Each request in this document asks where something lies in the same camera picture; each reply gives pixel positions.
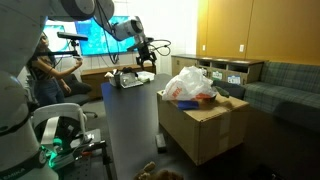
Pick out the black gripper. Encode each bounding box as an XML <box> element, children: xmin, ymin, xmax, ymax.
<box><xmin>136</xmin><ymin>42</ymin><xmax>157</xmax><ymax>68</ymax></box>

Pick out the white plastic bag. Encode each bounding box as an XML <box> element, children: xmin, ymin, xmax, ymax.
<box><xmin>162</xmin><ymin>66</ymin><xmax>213</xmax><ymax>101</ymax></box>

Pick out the brown plush toy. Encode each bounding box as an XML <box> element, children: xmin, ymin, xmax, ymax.
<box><xmin>133</xmin><ymin>161</ymin><xmax>184</xmax><ymax>180</ymax></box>

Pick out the black remote control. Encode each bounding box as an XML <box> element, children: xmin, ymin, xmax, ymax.
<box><xmin>155</xmin><ymin>134</ymin><xmax>167</xmax><ymax>153</ymax></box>

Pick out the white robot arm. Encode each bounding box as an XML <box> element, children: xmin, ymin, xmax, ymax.
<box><xmin>0</xmin><ymin>0</ymin><xmax>146</xmax><ymax>180</ymax></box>

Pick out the large cardboard box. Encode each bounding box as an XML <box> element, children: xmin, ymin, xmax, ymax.
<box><xmin>157</xmin><ymin>90</ymin><xmax>249</xmax><ymax>165</ymax></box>

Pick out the low wooden bench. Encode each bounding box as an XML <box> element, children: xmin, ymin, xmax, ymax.
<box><xmin>80</xmin><ymin>64</ymin><xmax>141</xmax><ymax>100</ymax></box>

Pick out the black office chair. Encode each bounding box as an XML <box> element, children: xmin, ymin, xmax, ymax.
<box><xmin>59</xmin><ymin>74</ymin><xmax>92</xmax><ymax>106</ymax></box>

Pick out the wooden storage cabinet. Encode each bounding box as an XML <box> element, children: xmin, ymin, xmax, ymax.
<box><xmin>171</xmin><ymin>54</ymin><xmax>264</xmax><ymax>85</ymax></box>

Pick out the person in striped top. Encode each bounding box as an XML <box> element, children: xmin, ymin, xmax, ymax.
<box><xmin>27</xmin><ymin>32</ymin><xmax>82</xmax><ymax>107</ymax></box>

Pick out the plaid green sofa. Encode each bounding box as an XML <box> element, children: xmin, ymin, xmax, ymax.
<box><xmin>244</xmin><ymin>62</ymin><xmax>320</xmax><ymax>132</ymax></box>

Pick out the wall television screen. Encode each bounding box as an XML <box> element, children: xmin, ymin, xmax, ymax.
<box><xmin>44</xmin><ymin>18</ymin><xmax>134</xmax><ymax>56</ymax></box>

